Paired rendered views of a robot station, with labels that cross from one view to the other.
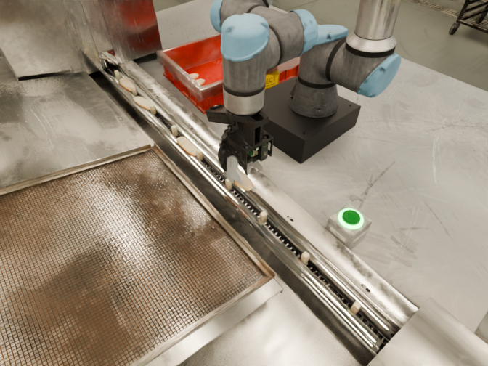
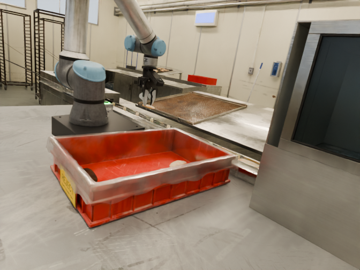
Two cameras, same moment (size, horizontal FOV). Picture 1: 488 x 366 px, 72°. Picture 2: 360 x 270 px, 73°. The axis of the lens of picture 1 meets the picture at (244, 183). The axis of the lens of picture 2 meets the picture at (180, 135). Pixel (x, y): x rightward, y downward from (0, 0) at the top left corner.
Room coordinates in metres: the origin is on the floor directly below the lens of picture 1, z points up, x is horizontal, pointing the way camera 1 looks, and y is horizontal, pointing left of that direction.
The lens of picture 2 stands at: (1.89, 0.04, 1.17)
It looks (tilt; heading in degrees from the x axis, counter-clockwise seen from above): 16 degrees down; 173
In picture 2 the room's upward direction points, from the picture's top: 8 degrees clockwise
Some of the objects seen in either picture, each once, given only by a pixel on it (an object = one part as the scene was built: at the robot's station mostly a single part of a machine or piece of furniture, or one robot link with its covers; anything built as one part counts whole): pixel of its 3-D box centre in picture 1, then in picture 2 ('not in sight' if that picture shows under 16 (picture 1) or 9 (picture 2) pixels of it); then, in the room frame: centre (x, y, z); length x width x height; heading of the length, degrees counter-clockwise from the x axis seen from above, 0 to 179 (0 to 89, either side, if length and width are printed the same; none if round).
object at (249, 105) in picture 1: (245, 95); (150, 62); (0.53, 0.00, 1.16); 0.08 x 0.08 x 0.05
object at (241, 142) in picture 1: (246, 132); (148, 77); (0.52, 0.00, 1.08); 0.09 x 0.08 x 0.12; 39
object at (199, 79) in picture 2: not in sight; (202, 80); (-3.14, 0.98, 0.94); 0.51 x 0.36 x 0.13; 42
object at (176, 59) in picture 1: (234, 62); (146, 160); (1.19, 0.04, 0.88); 0.49 x 0.34 x 0.10; 125
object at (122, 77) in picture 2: not in sight; (154, 91); (-3.68, 0.04, 0.51); 3.00 x 1.26 x 1.03; 38
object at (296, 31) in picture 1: (279, 35); (138, 44); (0.61, -0.06, 1.24); 0.11 x 0.11 x 0.08; 42
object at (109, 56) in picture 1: (107, 58); not in sight; (1.18, 0.51, 0.90); 0.06 x 0.01 x 0.06; 128
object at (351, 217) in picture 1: (351, 218); not in sight; (0.44, -0.24, 0.90); 0.04 x 0.04 x 0.02
